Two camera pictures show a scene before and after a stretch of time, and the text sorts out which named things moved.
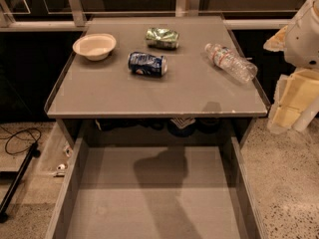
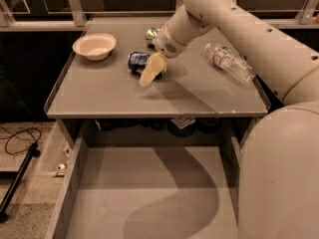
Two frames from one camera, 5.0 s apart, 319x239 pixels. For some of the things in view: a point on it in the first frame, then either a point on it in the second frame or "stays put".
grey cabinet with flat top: [156, 81] stays put
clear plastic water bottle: [238, 67] stays put
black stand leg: [16, 181] stays put
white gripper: [303, 40] -> [166, 44]
